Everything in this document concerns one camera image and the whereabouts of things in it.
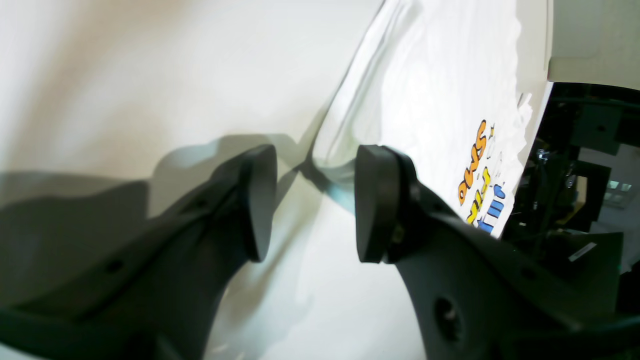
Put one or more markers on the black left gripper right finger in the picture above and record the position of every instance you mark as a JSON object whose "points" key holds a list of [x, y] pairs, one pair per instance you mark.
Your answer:
{"points": [[478, 298]]}

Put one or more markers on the white printed t-shirt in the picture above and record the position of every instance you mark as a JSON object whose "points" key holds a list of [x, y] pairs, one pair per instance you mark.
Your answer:
{"points": [[436, 80]]}

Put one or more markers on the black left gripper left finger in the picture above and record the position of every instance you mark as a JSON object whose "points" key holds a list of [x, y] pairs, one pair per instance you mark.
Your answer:
{"points": [[92, 278]]}

